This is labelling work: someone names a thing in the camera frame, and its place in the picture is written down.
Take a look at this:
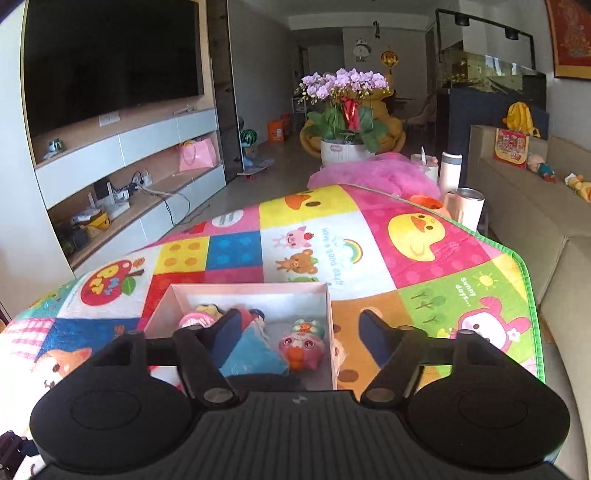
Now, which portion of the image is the large yellow plush toy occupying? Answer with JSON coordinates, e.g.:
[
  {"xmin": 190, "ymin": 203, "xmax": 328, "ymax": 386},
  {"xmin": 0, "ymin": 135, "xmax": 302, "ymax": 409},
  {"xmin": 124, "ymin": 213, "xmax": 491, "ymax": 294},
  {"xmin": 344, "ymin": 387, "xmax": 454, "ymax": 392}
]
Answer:
[{"xmin": 299, "ymin": 88, "xmax": 407, "ymax": 155}]

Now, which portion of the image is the pink tumbler steel rim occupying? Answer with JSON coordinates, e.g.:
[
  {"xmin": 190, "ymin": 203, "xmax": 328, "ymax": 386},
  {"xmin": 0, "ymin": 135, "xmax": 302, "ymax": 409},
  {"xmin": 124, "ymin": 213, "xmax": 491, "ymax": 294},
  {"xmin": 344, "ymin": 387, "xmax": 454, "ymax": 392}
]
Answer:
[{"xmin": 444, "ymin": 187, "xmax": 485, "ymax": 232}]

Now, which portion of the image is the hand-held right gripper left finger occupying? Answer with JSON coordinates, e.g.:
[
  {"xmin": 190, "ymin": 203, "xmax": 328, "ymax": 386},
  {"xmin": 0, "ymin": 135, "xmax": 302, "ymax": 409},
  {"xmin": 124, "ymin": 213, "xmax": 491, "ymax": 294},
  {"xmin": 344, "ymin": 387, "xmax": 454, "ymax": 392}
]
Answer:
[{"xmin": 95, "ymin": 308, "xmax": 245, "ymax": 409}]

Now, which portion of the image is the glass fish tank black stand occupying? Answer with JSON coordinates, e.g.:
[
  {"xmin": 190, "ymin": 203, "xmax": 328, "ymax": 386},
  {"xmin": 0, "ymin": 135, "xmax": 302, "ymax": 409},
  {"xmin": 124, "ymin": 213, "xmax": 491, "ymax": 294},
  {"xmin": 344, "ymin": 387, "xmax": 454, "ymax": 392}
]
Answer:
[{"xmin": 434, "ymin": 8, "xmax": 548, "ymax": 139}]

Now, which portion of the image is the colourful cartoon play mat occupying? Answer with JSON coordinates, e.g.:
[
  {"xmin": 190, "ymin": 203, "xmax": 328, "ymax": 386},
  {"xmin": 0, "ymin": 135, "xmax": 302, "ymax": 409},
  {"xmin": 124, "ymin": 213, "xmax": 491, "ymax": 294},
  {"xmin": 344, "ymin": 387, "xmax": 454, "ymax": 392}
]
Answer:
[{"xmin": 0, "ymin": 184, "xmax": 546, "ymax": 462}]

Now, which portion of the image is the purple orchid in white pot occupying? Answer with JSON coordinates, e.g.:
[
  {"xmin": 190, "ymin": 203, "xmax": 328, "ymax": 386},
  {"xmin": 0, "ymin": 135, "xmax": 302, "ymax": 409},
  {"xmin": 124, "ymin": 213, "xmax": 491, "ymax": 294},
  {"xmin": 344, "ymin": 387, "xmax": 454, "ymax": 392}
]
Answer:
[{"xmin": 295, "ymin": 68, "xmax": 391, "ymax": 167}]

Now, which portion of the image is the white cup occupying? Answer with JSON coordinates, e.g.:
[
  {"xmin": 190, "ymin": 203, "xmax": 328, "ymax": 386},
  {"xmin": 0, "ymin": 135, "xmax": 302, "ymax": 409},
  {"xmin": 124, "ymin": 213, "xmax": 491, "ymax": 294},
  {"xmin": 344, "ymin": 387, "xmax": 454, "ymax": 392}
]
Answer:
[{"xmin": 438, "ymin": 151, "xmax": 463, "ymax": 195}]

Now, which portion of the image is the pink fluffy blanket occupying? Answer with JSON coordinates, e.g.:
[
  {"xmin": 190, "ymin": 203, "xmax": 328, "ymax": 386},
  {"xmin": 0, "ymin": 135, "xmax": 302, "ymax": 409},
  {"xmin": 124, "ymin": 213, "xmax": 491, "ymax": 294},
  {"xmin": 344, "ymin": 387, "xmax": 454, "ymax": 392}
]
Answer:
[{"xmin": 308, "ymin": 152, "xmax": 441, "ymax": 201}]

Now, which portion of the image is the skateboard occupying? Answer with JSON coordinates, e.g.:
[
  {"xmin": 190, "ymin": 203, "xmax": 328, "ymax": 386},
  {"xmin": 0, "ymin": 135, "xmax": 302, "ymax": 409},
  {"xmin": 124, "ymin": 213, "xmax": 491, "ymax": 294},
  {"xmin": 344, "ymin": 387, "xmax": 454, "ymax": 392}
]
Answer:
[{"xmin": 237, "ymin": 159, "xmax": 275, "ymax": 177}]

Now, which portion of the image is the pink gift bag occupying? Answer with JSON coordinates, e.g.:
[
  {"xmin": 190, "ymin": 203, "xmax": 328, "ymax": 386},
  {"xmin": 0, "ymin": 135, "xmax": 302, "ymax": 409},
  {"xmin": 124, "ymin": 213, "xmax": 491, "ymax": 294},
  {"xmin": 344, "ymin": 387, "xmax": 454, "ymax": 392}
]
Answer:
[{"xmin": 179, "ymin": 137, "xmax": 218, "ymax": 172}]

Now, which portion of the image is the white wooden television cabinet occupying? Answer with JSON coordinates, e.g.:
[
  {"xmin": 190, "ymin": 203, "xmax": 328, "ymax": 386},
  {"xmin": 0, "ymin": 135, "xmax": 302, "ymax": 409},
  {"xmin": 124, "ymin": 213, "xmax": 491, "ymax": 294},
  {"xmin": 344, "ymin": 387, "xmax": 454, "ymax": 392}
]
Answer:
[{"xmin": 21, "ymin": 0, "xmax": 232, "ymax": 273}]

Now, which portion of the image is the dining chair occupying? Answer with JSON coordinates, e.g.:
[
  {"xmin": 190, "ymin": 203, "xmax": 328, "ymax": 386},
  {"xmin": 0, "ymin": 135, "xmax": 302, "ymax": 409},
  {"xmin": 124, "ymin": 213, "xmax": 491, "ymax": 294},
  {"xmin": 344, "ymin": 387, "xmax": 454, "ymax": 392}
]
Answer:
[{"xmin": 406, "ymin": 95, "xmax": 437, "ymax": 127}]

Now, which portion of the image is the colourful cartoon paper bag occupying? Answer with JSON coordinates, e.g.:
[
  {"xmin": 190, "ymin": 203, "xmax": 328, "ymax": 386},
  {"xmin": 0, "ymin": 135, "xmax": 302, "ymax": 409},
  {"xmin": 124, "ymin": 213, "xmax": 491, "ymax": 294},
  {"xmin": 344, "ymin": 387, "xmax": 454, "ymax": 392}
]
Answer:
[{"xmin": 493, "ymin": 128, "xmax": 529, "ymax": 169}]

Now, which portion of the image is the pink and teal plush toy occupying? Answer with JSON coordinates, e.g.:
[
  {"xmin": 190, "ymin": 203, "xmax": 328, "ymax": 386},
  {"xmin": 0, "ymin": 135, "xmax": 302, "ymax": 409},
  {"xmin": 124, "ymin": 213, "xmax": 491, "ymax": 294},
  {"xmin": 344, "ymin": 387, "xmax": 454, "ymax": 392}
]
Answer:
[{"xmin": 526, "ymin": 154, "xmax": 557, "ymax": 183}]

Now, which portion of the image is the orange plush toy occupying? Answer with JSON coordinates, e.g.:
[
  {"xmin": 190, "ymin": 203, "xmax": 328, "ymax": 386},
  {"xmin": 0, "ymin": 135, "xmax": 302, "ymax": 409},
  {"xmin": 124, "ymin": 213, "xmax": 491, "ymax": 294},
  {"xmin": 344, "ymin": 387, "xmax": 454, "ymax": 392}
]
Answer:
[{"xmin": 566, "ymin": 173, "xmax": 591, "ymax": 204}]

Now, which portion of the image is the black television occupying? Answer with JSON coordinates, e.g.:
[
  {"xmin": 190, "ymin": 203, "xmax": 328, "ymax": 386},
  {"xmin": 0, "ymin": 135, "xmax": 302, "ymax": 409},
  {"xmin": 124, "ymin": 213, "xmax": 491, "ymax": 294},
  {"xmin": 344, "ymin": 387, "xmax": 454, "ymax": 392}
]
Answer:
[{"xmin": 23, "ymin": 0, "xmax": 206, "ymax": 137}]

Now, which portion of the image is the white router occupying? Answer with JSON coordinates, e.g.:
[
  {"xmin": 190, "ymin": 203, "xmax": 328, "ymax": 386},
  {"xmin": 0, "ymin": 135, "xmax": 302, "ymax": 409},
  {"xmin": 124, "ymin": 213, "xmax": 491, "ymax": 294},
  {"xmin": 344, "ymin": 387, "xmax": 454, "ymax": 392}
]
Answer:
[{"xmin": 92, "ymin": 180, "xmax": 130, "ymax": 208}]

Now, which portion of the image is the red framed wall picture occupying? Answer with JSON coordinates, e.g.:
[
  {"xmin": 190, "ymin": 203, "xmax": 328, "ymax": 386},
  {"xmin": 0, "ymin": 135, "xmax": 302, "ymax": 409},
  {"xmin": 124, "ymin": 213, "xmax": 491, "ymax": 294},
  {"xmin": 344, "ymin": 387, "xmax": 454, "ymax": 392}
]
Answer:
[{"xmin": 545, "ymin": 0, "xmax": 591, "ymax": 81}]

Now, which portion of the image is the orange plastic bowl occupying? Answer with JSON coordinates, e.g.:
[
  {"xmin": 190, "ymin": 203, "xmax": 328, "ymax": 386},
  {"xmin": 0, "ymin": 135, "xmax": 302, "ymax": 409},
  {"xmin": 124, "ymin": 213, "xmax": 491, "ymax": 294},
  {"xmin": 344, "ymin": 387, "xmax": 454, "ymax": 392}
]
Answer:
[{"xmin": 409, "ymin": 194, "xmax": 446, "ymax": 213}]

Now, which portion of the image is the orange box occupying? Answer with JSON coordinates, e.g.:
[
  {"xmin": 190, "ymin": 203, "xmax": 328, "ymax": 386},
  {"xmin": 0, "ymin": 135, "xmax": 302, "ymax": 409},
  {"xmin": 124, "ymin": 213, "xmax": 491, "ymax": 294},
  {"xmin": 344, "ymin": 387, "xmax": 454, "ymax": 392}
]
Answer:
[{"xmin": 268, "ymin": 117, "xmax": 291, "ymax": 143}]

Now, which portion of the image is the yellow backpack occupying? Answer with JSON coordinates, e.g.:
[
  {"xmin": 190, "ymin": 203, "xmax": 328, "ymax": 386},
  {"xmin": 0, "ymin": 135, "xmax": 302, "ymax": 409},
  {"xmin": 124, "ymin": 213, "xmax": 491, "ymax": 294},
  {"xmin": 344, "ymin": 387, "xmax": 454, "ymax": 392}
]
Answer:
[{"xmin": 503, "ymin": 102, "xmax": 540, "ymax": 137}]

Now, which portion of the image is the yellow cup toy pink frill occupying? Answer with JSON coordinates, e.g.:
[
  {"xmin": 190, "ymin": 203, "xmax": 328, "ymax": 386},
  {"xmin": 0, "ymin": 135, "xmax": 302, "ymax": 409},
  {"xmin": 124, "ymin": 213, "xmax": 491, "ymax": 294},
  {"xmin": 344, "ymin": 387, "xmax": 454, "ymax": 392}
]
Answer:
[{"xmin": 178, "ymin": 302, "xmax": 222, "ymax": 330}]

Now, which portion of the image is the pink cartoon animal toy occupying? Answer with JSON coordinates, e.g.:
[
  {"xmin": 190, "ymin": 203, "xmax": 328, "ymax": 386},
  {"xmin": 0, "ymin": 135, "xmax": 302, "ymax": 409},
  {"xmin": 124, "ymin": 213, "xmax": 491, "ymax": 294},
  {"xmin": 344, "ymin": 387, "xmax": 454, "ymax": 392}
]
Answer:
[{"xmin": 277, "ymin": 320, "xmax": 326, "ymax": 370}]

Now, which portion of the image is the beige sofa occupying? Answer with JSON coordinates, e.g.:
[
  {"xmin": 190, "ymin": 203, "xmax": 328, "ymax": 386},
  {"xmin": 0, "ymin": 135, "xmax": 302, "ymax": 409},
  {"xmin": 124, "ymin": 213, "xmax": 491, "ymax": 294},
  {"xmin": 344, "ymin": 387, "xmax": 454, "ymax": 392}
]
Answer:
[{"xmin": 466, "ymin": 124, "xmax": 591, "ymax": 480}]

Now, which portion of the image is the blue cloth doll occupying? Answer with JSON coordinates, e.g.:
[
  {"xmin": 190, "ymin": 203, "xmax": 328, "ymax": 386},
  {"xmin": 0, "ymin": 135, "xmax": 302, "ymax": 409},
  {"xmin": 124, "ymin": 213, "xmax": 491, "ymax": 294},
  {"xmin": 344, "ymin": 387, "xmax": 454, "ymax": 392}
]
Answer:
[{"xmin": 219, "ymin": 308, "xmax": 289, "ymax": 377}]

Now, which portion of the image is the pink cardboard box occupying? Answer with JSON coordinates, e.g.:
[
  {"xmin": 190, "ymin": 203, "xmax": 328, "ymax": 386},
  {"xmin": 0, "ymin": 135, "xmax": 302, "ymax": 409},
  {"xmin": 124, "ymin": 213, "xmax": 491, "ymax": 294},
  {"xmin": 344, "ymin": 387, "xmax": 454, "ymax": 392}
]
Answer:
[{"xmin": 143, "ymin": 282, "xmax": 340, "ymax": 393}]

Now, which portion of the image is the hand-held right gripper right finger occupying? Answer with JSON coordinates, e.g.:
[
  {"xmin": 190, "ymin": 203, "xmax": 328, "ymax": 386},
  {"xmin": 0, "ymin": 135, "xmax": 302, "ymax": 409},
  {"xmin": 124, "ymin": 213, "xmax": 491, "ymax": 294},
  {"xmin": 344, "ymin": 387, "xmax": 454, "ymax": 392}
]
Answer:
[{"xmin": 359, "ymin": 308, "xmax": 504, "ymax": 407}]

